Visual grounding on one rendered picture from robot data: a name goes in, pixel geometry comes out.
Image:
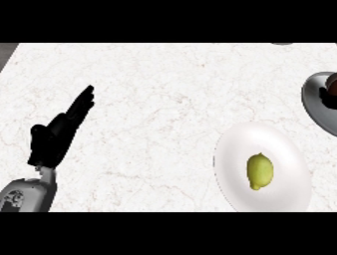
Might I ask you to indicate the small grey rounded thing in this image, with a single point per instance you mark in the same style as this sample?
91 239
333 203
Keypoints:
283 43

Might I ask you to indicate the white round plate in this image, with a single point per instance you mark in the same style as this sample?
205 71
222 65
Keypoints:
286 149

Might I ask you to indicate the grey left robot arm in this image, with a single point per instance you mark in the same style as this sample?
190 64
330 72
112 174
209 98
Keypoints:
29 196

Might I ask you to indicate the grey round dish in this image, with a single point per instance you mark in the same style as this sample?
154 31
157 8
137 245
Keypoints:
329 121

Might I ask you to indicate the yellow-green lemon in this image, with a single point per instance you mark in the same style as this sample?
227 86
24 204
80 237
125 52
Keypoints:
261 172

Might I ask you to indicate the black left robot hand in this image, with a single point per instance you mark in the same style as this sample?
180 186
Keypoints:
54 139

